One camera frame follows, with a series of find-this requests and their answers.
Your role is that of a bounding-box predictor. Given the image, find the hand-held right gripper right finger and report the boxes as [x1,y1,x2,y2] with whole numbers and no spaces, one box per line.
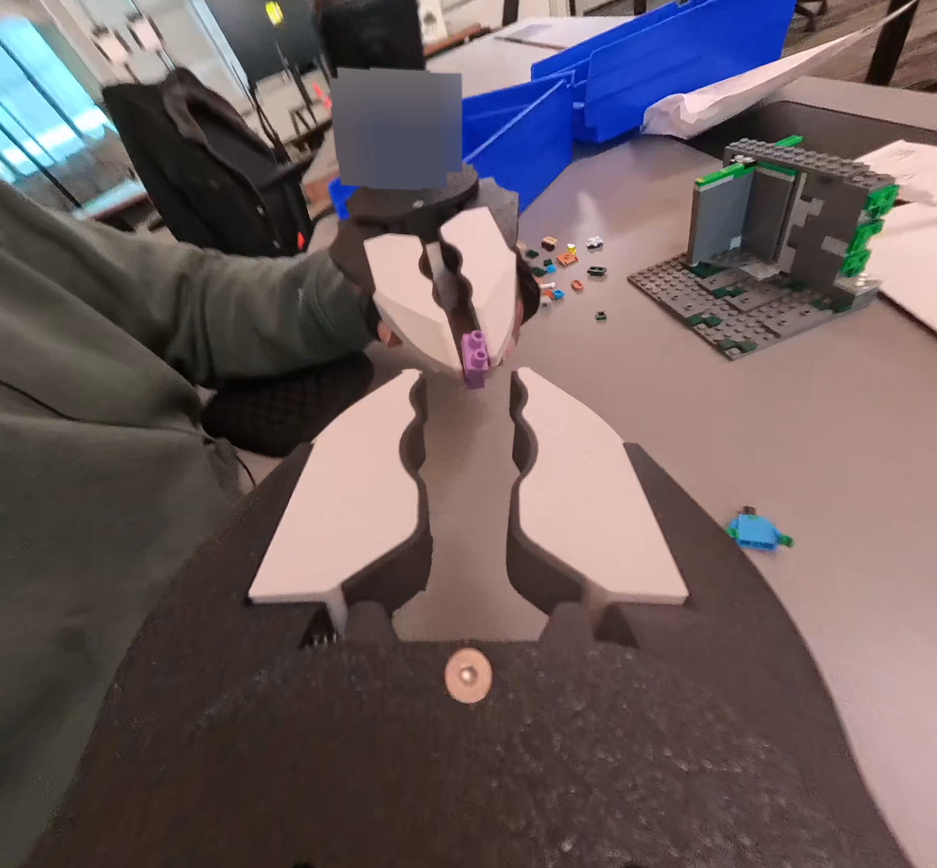
[507,367,691,620]

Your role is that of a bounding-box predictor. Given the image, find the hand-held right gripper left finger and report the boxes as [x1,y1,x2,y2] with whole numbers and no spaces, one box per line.
[247,369,433,627]

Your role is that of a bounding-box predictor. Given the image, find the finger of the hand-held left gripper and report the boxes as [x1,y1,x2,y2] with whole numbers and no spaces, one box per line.
[362,233,469,376]
[441,207,524,365]

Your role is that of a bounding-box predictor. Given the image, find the small toy bricks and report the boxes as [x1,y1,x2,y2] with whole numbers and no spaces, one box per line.
[523,235,609,323]

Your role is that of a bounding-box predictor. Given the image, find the small purple brick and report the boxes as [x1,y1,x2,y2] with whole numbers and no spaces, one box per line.
[461,330,490,389]

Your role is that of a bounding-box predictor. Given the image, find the blue toy figure torso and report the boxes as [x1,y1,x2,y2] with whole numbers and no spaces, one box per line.
[726,507,795,554]

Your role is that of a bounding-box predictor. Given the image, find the large brick-print paper bag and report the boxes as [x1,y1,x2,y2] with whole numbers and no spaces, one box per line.
[644,0,923,141]

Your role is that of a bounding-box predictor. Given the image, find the person's left forearm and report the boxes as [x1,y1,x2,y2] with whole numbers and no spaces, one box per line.
[0,180,376,387]

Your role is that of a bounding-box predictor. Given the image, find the grey desk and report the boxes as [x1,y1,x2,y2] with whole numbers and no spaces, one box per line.
[300,15,937,868]

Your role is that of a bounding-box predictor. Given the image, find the black chair armrest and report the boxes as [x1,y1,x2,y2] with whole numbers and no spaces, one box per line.
[201,352,376,458]

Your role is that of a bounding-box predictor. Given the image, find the black jacket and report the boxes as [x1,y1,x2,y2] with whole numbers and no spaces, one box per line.
[102,66,316,258]

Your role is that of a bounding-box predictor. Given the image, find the grey brick building model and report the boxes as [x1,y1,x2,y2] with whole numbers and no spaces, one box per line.
[628,136,900,362]

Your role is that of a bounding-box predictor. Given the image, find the white printed paper sheet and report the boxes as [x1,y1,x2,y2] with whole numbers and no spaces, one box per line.
[867,140,937,206]

